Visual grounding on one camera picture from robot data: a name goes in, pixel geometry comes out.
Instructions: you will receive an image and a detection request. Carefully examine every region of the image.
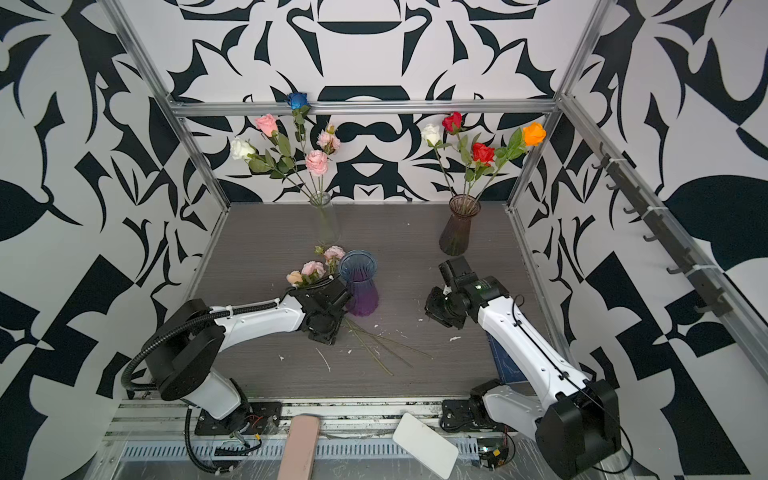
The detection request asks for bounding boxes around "small pink flower sprig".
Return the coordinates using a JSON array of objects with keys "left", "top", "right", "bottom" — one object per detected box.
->
[{"left": 317, "top": 124, "right": 341, "bottom": 155}]

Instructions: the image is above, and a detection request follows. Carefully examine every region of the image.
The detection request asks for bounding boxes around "blue rose flower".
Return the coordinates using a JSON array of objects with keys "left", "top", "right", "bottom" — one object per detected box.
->
[{"left": 286, "top": 91, "right": 313, "bottom": 193}]

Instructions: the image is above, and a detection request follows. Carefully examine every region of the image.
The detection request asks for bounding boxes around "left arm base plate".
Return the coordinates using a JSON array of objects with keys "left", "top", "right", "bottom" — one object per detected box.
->
[{"left": 194, "top": 401, "right": 283, "bottom": 436}]

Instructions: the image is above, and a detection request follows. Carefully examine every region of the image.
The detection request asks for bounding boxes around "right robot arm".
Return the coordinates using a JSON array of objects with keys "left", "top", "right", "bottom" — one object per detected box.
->
[{"left": 425, "top": 257, "right": 631, "bottom": 479}]

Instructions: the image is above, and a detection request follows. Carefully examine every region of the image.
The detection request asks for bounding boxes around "white rose flower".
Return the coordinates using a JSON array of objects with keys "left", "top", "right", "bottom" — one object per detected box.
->
[
  {"left": 230, "top": 132, "right": 312, "bottom": 199},
  {"left": 420, "top": 124, "right": 457, "bottom": 196}
]

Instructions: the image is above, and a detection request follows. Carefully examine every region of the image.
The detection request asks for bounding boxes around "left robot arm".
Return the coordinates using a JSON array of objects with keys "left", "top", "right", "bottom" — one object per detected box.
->
[{"left": 120, "top": 277, "right": 352, "bottom": 456}]

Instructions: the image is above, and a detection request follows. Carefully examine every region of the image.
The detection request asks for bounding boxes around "blue purple glass vase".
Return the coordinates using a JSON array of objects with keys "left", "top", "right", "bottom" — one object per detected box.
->
[{"left": 339, "top": 250, "right": 379, "bottom": 317}]

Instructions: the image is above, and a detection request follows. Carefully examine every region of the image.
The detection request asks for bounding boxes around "pink rose flower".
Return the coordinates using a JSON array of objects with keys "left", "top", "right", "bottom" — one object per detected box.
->
[{"left": 248, "top": 108, "right": 318, "bottom": 202}]

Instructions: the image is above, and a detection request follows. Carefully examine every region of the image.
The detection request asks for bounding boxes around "clear glass vase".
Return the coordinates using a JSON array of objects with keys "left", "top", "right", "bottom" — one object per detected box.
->
[{"left": 310, "top": 192, "right": 340, "bottom": 246}]

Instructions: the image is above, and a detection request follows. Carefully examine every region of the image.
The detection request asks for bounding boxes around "wall hook rail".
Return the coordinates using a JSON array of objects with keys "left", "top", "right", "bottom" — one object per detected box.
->
[{"left": 596, "top": 144, "right": 734, "bottom": 318}]

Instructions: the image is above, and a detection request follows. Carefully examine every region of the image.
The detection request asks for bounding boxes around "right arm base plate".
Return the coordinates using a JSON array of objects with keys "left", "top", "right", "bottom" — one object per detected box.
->
[{"left": 439, "top": 398, "right": 494, "bottom": 433}]

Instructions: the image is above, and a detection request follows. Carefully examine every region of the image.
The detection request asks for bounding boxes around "blue book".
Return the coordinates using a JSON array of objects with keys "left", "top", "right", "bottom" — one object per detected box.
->
[{"left": 487, "top": 334, "right": 527, "bottom": 384}]

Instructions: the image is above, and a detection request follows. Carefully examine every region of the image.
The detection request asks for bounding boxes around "maroon glass vase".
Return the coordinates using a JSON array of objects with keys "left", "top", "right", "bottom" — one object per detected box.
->
[{"left": 439, "top": 194, "right": 481, "bottom": 257}]

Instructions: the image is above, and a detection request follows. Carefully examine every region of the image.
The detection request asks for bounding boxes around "large pink peony flower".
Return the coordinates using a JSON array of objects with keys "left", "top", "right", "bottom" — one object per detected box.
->
[{"left": 305, "top": 150, "right": 329, "bottom": 202}]

